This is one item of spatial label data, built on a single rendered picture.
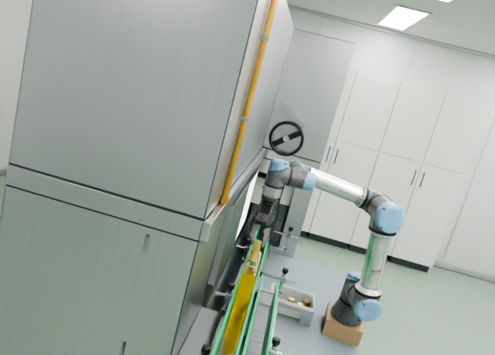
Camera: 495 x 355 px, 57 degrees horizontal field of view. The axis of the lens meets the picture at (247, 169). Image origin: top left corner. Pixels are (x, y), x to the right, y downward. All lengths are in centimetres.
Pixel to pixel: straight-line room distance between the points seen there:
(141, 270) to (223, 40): 69
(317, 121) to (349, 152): 284
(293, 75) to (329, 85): 22
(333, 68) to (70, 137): 182
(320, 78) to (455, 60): 363
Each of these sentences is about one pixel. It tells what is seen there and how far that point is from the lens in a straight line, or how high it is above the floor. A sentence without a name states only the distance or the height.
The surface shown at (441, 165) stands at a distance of 587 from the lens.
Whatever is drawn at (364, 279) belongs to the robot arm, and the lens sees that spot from 208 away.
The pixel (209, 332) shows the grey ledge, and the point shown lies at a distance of 180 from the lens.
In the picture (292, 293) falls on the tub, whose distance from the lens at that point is 242.
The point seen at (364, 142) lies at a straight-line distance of 567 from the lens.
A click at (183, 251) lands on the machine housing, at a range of 135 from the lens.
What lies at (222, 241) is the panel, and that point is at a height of 117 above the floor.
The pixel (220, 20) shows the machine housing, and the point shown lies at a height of 193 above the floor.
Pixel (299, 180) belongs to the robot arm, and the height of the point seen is 147.
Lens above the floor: 182
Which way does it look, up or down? 12 degrees down
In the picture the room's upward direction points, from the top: 15 degrees clockwise
